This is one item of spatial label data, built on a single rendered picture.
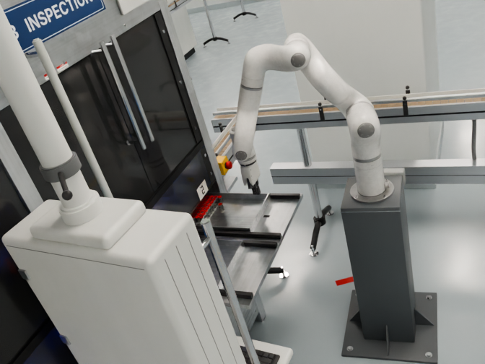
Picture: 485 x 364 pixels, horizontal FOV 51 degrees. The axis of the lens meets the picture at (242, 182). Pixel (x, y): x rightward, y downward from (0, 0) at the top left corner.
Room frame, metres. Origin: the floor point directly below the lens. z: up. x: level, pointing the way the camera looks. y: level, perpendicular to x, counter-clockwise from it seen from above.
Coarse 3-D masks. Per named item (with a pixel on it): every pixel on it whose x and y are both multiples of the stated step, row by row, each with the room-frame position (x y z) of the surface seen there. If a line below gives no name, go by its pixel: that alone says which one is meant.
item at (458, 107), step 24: (384, 96) 2.52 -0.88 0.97; (408, 96) 2.45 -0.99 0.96; (432, 96) 2.42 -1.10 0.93; (456, 96) 2.28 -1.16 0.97; (480, 96) 2.22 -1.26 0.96; (216, 120) 2.96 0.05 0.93; (264, 120) 2.79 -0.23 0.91; (288, 120) 2.72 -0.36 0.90; (312, 120) 2.65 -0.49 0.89; (336, 120) 2.57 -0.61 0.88; (384, 120) 2.44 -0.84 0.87; (408, 120) 2.38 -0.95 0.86; (432, 120) 2.32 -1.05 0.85; (456, 120) 2.26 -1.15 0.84
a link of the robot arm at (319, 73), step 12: (288, 36) 1.96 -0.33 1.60; (300, 36) 1.90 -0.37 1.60; (312, 48) 1.91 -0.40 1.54; (312, 60) 1.89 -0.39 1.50; (324, 60) 1.88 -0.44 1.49; (312, 72) 1.86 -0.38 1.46; (324, 72) 1.83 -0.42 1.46; (312, 84) 1.86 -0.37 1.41; (324, 84) 1.82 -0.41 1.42; (336, 84) 1.82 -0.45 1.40; (348, 84) 1.86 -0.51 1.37; (324, 96) 1.84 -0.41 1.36; (336, 96) 1.82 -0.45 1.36; (348, 96) 1.85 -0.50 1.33; (360, 96) 1.89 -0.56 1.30; (348, 108) 1.88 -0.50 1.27
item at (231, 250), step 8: (224, 240) 1.73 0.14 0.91; (232, 240) 1.71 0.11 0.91; (240, 240) 1.69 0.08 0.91; (208, 248) 1.75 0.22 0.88; (224, 248) 1.71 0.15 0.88; (232, 248) 1.70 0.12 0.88; (240, 248) 1.66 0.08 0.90; (208, 256) 1.69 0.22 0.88; (224, 256) 1.66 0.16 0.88; (232, 256) 1.65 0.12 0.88; (232, 264) 1.58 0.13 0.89; (216, 272) 1.58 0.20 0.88; (216, 280) 1.53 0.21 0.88
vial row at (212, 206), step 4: (216, 196) 2.07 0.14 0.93; (212, 200) 2.04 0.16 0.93; (216, 200) 2.06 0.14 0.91; (208, 204) 2.02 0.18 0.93; (212, 204) 2.02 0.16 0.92; (216, 204) 2.04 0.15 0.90; (208, 208) 1.99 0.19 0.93; (212, 208) 2.00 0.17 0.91; (216, 208) 2.03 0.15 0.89; (204, 212) 1.96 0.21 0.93; (208, 212) 1.97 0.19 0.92; (212, 212) 2.00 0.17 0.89; (200, 216) 1.94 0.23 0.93; (204, 216) 1.95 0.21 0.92; (208, 216) 1.96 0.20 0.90; (200, 220) 1.93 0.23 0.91
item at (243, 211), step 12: (228, 204) 2.04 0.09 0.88; (240, 204) 2.01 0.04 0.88; (252, 204) 1.98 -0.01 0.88; (264, 204) 1.92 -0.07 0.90; (216, 216) 1.97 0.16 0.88; (228, 216) 1.94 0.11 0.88; (240, 216) 1.92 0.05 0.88; (252, 216) 1.89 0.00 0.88; (216, 228) 1.84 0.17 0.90; (228, 228) 1.81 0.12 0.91; (240, 228) 1.78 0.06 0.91; (252, 228) 1.78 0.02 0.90
